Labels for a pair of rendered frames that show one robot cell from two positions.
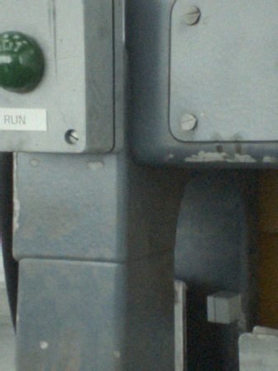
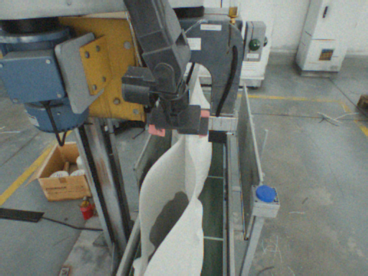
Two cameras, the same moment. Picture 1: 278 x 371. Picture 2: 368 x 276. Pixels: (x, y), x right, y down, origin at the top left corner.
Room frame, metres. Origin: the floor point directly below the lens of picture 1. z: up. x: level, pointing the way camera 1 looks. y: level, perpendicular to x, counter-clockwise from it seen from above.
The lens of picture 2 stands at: (0.90, 0.65, 1.44)
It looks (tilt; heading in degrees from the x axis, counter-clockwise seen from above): 35 degrees down; 253
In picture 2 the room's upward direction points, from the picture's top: straight up
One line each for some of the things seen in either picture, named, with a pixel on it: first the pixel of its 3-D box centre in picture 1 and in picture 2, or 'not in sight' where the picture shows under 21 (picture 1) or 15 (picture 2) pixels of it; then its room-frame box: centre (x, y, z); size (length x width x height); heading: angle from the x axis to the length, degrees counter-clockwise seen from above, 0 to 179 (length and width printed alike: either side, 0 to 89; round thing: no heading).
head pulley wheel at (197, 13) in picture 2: not in sight; (188, 11); (0.66, -0.06, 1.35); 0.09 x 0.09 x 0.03
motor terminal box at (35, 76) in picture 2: not in sight; (37, 80); (1.05, 0.09, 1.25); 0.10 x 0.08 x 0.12; 0
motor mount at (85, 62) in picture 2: not in sight; (90, 64); (0.95, -0.04, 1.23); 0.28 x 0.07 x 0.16; 65
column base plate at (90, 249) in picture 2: not in sight; (106, 233); (1.09, -0.33, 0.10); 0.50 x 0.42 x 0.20; 65
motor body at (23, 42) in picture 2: not in sight; (49, 80); (1.05, -0.02, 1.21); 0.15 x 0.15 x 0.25
